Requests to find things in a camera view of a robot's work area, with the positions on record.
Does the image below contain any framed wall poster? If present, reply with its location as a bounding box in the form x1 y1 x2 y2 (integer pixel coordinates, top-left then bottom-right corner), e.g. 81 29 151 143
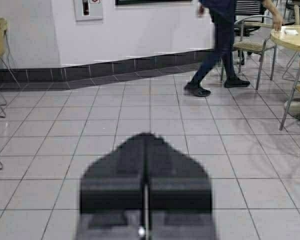
73 0 103 21

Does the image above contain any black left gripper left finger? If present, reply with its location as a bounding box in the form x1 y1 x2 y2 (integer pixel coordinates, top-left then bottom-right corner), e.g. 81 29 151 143
76 132 147 240

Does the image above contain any metal slatted cafe chair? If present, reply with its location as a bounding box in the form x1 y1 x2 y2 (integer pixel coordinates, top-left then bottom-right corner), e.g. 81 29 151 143
233 14 278 90

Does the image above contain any walking person in dark clothes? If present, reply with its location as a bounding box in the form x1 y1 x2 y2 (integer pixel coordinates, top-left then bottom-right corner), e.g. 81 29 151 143
184 0 283 98

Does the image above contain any white napkin on table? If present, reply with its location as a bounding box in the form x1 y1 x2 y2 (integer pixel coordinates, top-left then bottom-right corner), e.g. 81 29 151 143
284 28 299 36

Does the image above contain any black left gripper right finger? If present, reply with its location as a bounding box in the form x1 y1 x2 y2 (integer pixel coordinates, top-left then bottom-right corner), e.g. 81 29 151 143
146 134 218 240

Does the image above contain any round beige cafe table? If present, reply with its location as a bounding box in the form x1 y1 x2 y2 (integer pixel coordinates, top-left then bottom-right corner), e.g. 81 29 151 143
270 25 300 54

